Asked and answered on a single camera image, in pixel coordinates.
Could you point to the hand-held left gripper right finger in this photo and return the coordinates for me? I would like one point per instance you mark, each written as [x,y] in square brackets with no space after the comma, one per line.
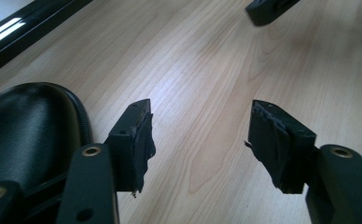
[278,149]

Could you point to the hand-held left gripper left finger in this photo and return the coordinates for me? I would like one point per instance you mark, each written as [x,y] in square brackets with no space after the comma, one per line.
[129,149]

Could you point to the black leather shoe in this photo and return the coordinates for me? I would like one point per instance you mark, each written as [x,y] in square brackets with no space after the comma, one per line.
[23,130]

